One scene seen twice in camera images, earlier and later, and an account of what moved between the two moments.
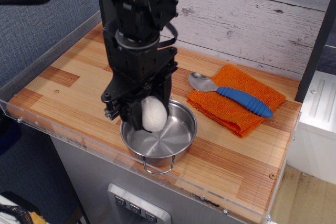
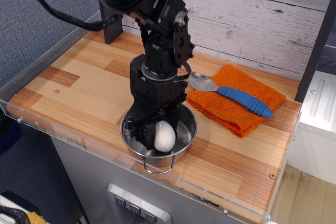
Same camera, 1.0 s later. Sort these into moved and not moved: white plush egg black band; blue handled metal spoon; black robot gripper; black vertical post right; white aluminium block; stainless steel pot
Moved: black robot gripper; white plush egg black band
Not moved: black vertical post right; white aluminium block; blue handled metal spoon; stainless steel pot
